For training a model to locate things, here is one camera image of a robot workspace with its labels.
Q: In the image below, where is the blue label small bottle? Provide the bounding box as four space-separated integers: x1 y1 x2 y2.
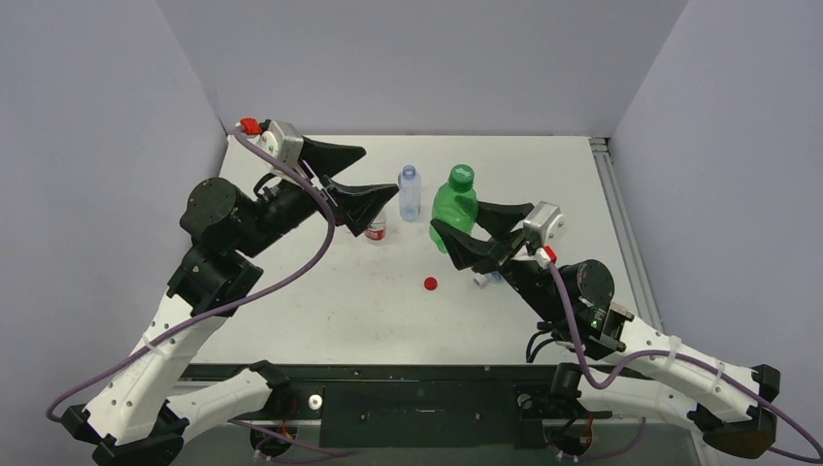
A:
473 272 504 288

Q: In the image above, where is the red label clear bottle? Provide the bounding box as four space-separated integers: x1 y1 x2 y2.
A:
364 210 387 242

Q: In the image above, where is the green plastic bottle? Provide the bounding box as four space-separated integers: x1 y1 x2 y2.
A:
432 180 478 235

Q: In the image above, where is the clear bluish bottle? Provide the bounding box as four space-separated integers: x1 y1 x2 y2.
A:
398 165 422 221

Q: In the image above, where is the green bottle cap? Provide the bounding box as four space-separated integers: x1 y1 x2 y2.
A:
447 164 476 192

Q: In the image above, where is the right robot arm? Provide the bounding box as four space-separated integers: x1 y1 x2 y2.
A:
430 202 780 459

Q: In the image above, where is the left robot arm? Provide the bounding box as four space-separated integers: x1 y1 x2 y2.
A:
59 129 398 465

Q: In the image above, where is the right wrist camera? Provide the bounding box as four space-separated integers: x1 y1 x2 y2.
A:
519 202 569 270

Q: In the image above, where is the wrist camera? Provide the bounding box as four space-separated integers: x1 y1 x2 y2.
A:
238 117 304 169
519 202 569 270

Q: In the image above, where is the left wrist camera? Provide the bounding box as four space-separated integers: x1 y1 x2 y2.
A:
238 117 304 169

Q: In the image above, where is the aluminium frame rail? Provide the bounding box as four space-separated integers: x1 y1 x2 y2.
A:
589 137 665 332

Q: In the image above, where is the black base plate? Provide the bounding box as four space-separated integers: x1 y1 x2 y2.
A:
173 363 612 451

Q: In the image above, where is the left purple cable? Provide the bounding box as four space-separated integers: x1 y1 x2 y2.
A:
46 127 338 422

